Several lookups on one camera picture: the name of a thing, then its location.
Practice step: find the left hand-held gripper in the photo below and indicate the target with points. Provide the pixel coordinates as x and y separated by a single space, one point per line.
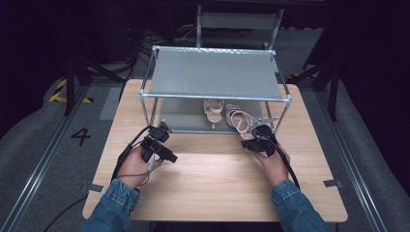
154 146

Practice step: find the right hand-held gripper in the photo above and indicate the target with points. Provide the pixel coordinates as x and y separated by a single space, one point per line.
262 143

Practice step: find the cream patent heeled sandal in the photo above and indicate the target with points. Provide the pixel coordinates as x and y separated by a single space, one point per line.
239 120
213 111

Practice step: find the metal shoe rack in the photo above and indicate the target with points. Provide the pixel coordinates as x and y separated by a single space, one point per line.
212 72

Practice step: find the person's right hand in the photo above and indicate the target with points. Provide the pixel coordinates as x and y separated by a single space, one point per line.
277 167

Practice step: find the person's left hand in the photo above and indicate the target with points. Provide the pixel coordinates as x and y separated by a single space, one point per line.
133 167

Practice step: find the gray tape piece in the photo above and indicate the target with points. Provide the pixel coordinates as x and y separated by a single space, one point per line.
332 183
95 188

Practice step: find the black metal stand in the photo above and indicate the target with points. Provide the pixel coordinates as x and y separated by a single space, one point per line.
333 80
70 80

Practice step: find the yellow black floor tape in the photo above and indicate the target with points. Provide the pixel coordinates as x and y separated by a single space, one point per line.
59 96

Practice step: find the metal floor rail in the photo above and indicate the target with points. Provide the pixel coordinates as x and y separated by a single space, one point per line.
351 158
35 174

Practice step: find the gray metal chair frame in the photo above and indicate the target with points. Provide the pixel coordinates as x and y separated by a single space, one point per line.
238 21

